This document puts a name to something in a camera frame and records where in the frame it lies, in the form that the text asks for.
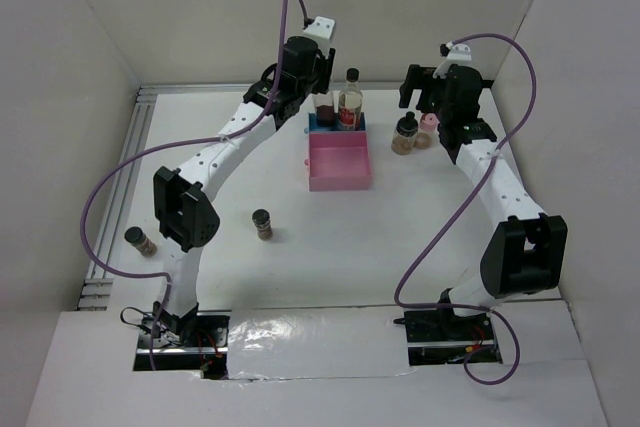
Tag spice jar pink cap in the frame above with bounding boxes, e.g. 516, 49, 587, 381
414, 113, 439, 150

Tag glass oil bottle gold spout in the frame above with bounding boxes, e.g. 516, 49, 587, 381
313, 91, 335, 128

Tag soy sauce bottle red label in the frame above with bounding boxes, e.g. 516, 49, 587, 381
337, 67, 363, 131

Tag round spice jar black cap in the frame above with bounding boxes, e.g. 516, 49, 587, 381
391, 111, 418, 155

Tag small pepper shaker black lid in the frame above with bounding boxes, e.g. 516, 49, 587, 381
252, 209, 273, 241

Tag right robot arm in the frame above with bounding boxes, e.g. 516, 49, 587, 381
399, 64, 568, 339

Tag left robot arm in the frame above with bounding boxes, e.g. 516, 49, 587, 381
153, 33, 335, 346

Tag blue plastic drawer box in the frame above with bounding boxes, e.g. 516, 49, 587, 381
304, 112, 366, 134

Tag pink plastic drawer box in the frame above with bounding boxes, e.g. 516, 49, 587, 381
305, 131, 373, 192

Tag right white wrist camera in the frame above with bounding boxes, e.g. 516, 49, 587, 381
433, 42, 472, 79

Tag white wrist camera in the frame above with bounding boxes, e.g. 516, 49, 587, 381
302, 16, 336, 57
433, 42, 472, 79

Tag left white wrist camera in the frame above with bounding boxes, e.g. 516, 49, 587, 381
302, 16, 336, 57

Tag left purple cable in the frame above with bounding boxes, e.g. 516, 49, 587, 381
80, 0, 312, 373

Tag purple cable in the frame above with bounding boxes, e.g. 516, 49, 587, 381
80, 0, 312, 373
393, 32, 539, 387

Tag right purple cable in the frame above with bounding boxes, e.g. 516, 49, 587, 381
393, 32, 539, 387

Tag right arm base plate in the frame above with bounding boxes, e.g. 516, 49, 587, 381
393, 309, 502, 366

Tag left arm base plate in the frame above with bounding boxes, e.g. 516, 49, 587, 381
120, 307, 230, 380

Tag aluminium rail frame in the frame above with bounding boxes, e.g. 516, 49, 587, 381
75, 79, 494, 312

